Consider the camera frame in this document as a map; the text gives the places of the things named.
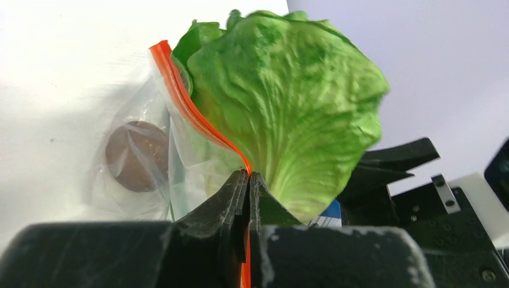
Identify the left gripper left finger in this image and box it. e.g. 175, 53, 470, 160
1, 170, 249, 287

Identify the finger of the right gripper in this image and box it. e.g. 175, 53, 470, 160
337, 166, 414, 203
360, 137, 440, 169

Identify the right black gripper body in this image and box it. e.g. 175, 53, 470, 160
340, 175, 508, 287

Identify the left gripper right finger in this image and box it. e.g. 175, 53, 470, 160
248, 173, 435, 287

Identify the clear zip bag orange zipper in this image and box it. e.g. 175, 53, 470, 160
85, 40, 251, 287

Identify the green lettuce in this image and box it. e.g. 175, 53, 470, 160
172, 10, 390, 223

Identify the brown kiwi potato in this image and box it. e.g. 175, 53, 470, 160
105, 121, 169, 193

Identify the blue plastic bin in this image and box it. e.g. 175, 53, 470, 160
320, 199, 342, 219

